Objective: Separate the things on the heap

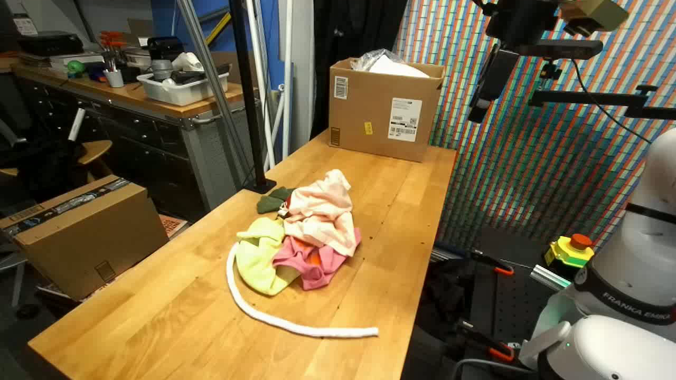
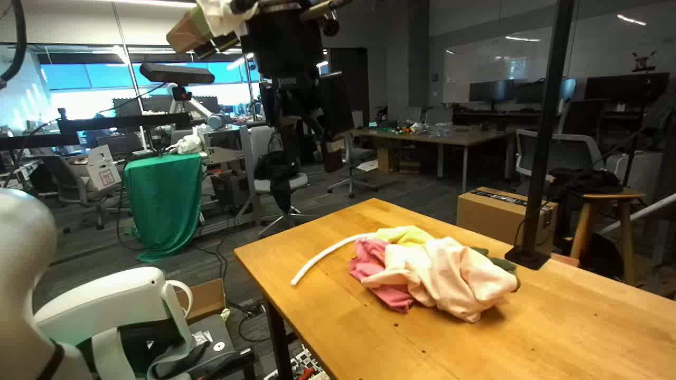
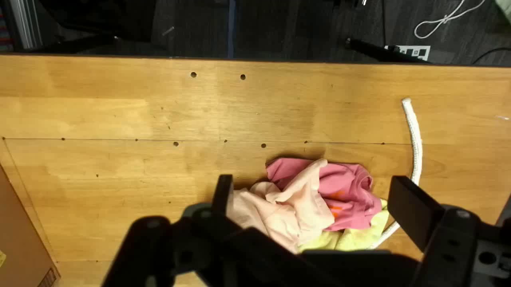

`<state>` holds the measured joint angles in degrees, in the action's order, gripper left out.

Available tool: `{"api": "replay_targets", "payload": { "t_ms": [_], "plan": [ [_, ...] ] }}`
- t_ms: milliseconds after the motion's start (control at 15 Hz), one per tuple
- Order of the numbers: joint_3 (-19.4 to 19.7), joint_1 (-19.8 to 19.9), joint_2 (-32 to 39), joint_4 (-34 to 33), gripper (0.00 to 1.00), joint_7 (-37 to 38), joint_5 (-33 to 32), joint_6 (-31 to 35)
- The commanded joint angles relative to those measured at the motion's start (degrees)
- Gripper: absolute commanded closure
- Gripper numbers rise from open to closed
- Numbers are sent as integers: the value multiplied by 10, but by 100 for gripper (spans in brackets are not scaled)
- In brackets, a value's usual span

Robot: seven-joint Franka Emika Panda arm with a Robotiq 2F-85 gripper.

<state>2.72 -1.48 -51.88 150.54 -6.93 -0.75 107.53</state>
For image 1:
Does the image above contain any light pink cloth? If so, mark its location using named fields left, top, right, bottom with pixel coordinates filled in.
left=286, top=168, right=357, bottom=258

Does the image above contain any dark green cloth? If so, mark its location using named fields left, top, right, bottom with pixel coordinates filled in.
left=255, top=188, right=292, bottom=213

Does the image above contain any magenta pink shirt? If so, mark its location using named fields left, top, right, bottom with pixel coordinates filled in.
left=273, top=237, right=348, bottom=291

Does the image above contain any yellow-green towel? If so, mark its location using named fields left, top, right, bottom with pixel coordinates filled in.
left=235, top=218, right=298, bottom=296

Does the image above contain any white rope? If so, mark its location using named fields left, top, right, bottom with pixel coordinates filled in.
left=224, top=241, right=380, bottom=341

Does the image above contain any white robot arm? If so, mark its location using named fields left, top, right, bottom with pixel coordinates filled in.
left=518, top=129, right=676, bottom=380

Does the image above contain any cardboard box on table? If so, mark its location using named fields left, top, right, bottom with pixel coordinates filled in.
left=327, top=58, right=443, bottom=162

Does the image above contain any wooden workbench with drawers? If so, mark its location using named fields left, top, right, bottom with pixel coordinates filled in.
left=13, top=62, right=254, bottom=218

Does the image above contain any white plastic bin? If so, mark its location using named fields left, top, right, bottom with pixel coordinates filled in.
left=138, top=74, right=213, bottom=106

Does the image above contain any red emergency stop button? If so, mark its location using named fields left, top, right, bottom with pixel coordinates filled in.
left=545, top=232, right=593, bottom=268

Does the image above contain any cardboard box on floor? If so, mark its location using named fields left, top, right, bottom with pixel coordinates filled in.
left=0, top=175, right=170, bottom=300

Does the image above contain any black camera stand pole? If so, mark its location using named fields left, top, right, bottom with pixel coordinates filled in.
left=228, top=0, right=274, bottom=193

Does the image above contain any overhead black camera rig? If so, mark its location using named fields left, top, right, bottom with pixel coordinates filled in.
left=467, top=0, right=676, bottom=124

